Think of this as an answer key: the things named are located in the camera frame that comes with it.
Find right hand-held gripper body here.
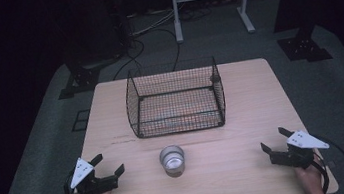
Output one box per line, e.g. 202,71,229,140
267,126,333,175

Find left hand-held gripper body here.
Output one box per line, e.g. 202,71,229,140
66,153,120,194

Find silver metal cup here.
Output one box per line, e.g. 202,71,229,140
157,143,188,180

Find black wire mesh basket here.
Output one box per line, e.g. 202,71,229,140
121,55,229,141

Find person's right hand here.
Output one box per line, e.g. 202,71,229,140
293,157,327,194

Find black stand base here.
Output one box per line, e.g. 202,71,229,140
274,23,335,68
54,63,104,101

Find black floor cable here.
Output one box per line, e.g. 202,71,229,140
105,25,185,82

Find white floor cable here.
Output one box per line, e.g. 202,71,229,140
128,7,180,39

